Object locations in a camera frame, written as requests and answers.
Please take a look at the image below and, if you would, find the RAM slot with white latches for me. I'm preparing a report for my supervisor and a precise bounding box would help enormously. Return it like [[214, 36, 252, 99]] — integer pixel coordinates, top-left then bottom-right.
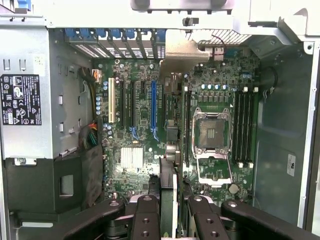
[[237, 86, 249, 169], [247, 86, 259, 169]]

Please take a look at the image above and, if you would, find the open PC case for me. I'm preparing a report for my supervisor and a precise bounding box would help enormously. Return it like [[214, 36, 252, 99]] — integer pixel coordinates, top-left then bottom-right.
[[0, 0, 320, 240]]

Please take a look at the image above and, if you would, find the metal socket cover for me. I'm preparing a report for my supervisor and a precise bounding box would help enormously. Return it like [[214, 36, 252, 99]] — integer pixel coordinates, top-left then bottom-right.
[[196, 152, 234, 186]]

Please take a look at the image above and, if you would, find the silver chipset heatsink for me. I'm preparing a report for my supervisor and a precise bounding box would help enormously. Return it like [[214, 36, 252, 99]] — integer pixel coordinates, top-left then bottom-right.
[[121, 146, 144, 169]]

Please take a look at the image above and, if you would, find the blue expansion slot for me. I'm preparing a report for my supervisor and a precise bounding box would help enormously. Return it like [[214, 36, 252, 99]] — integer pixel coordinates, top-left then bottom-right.
[[150, 80, 158, 131]]

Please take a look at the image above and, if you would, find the white power connector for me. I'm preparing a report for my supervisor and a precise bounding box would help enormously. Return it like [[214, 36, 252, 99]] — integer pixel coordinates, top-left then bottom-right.
[[91, 69, 102, 84]]

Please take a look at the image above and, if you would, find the black plastic shroud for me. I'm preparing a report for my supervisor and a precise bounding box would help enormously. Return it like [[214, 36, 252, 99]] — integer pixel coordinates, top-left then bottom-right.
[[4, 144, 105, 217]]

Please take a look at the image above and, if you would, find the white expansion slot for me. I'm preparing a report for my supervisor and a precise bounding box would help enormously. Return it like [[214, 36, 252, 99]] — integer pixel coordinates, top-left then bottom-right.
[[107, 77, 117, 124]]

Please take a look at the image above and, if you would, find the blue case release latch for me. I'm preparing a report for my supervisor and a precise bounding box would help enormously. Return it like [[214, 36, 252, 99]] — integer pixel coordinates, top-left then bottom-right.
[[14, 0, 35, 13]]

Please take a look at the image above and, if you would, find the green motherboard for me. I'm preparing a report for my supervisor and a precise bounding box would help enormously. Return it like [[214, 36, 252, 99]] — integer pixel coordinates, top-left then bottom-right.
[[92, 48, 262, 201]]

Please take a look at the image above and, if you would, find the black sleeved power cable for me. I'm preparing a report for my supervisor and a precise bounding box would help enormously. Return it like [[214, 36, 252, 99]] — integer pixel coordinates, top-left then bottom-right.
[[79, 66, 98, 118]]

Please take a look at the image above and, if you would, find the red and black wire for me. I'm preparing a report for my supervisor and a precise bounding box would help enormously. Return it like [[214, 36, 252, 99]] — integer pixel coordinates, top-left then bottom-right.
[[209, 34, 227, 60]]

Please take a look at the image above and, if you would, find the coloured power wire bundle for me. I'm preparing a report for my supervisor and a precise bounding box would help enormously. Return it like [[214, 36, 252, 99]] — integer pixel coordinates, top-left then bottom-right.
[[78, 122, 99, 151]]

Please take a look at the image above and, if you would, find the CPU socket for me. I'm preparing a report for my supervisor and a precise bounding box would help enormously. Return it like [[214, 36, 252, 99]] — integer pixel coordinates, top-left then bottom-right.
[[191, 106, 233, 156]]

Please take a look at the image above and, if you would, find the long black expansion slot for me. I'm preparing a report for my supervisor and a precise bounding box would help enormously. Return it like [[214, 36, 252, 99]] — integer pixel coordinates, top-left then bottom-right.
[[129, 80, 137, 127], [161, 84, 167, 122], [119, 79, 126, 127]]

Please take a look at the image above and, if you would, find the grey power supply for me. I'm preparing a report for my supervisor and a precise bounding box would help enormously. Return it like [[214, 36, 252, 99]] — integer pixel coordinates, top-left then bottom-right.
[[0, 26, 95, 161]]

